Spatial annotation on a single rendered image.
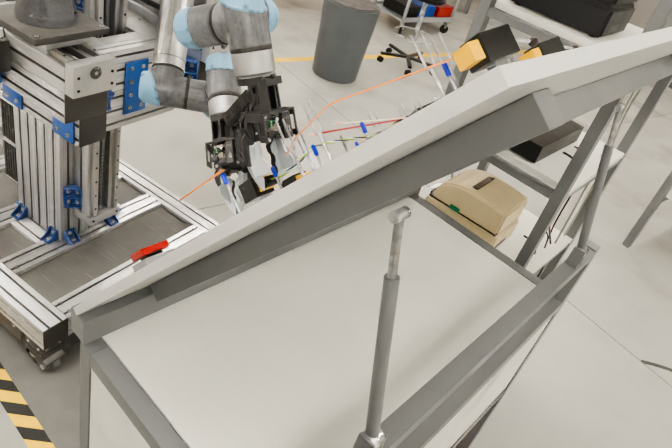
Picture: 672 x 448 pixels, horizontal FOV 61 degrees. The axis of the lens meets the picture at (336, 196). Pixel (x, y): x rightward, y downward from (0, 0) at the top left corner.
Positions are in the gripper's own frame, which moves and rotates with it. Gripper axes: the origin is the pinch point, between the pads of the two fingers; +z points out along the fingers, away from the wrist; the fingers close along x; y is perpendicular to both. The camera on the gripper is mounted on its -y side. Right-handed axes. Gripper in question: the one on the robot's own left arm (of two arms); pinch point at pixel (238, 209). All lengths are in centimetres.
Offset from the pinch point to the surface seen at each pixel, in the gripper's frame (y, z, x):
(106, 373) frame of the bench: 9.1, 30.3, -26.5
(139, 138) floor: -170, -97, -117
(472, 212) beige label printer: -87, -7, 54
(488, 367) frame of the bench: -35, 41, 47
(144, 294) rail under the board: 1.6, 15.1, -21.9
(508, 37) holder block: 44, -5, 54
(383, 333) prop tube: 35, 30, 31
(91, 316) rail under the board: 10.2, 19.0, -28.7
